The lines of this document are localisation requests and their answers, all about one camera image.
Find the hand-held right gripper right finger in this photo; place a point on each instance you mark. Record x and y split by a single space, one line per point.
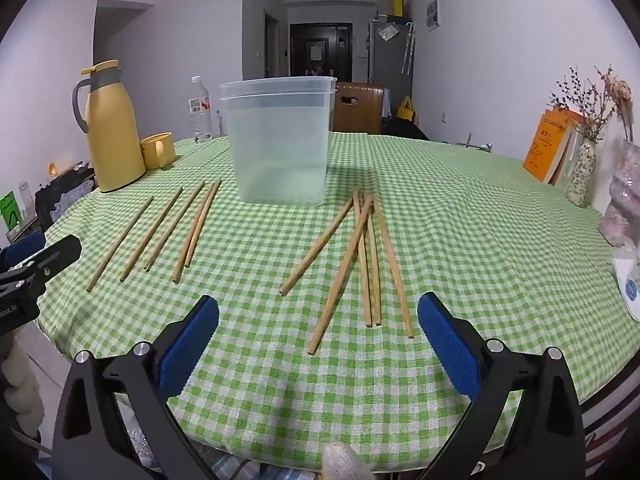
445 345

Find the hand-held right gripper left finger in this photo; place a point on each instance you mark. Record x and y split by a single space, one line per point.
192 345

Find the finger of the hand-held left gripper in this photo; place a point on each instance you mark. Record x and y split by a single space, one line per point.
60 255
22 250

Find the person's left hand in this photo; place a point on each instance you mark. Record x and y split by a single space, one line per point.
20 395

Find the person's right hand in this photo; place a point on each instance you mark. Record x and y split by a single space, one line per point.
345 462

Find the green sign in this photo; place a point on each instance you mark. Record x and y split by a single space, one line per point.
10 210

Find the dark clothes pile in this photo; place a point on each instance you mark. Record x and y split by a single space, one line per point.
60 190

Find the small yellow object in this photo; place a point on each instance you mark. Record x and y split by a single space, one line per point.
52 168

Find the green checked tablecloth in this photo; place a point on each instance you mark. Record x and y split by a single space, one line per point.
250 270

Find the yellow thermos jug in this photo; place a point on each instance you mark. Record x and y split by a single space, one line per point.
112 135

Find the yellow mug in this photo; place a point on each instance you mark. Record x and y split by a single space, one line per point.
157 152

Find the striped cloth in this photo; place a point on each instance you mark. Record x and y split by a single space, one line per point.
610 425

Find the white packet blue label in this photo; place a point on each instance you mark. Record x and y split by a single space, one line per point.
627 280

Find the clear water bottle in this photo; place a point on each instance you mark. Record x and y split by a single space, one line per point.
200 110

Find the metal rack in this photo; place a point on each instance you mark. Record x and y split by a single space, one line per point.
475 144

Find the speckled vase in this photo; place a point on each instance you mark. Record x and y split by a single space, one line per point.
582 175

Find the black bag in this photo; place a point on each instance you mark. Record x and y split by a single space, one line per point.
405 129

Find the pale upright books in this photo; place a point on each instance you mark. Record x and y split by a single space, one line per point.
567 160

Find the orange book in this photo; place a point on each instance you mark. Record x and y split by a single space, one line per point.
547 145

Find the pink ruffled vase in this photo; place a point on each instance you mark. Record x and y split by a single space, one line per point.
622 200

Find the yellow tote bag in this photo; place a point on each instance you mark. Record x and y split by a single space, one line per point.
406 110

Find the wooden chair back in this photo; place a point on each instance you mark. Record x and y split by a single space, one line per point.
355 110

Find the dried flower branches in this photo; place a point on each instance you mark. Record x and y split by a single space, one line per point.
580 105

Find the grey fridge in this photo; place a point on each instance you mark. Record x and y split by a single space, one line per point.
387 60

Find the white folded umbrella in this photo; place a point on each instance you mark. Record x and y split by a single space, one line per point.
407 50

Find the interior door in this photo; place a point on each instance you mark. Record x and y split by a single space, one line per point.
271 45

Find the wilted roses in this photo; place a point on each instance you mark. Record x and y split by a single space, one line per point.
617 85

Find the clear plastic pouch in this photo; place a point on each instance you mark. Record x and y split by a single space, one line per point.
388 32

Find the dark entrance door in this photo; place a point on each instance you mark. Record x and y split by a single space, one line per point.
320 45

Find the yellow box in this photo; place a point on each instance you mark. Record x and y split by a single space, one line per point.
395 5

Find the white wall panel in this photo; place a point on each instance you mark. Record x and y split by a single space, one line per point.
433 12

